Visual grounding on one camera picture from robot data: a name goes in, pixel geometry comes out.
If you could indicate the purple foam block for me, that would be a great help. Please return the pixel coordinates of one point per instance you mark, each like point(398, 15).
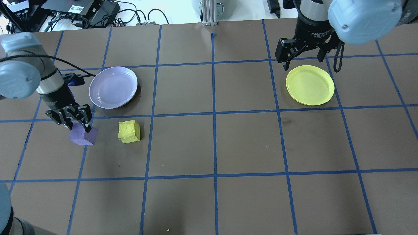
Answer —
point(81, 137)

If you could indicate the yellow foam block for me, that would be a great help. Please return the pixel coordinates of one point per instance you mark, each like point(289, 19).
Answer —
point(129, 132)

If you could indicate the lavender round plate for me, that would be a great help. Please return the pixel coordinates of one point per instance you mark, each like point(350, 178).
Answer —
point(113, 87)

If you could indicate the black power adapter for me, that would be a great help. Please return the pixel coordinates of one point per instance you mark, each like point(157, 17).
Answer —
point(107, 9)
point(273, 8)

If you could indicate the yellow round plate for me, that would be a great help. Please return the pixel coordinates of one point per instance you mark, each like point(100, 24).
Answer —
point(310, 85)

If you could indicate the black electronics box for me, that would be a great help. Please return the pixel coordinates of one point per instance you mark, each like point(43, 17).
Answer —
point(16, 8)

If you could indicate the wrist camera blue plug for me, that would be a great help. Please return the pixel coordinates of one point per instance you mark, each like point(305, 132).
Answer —
point(73, 80)

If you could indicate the aluminium profile post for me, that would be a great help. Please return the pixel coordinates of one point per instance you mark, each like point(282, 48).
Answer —
point(209, 13)

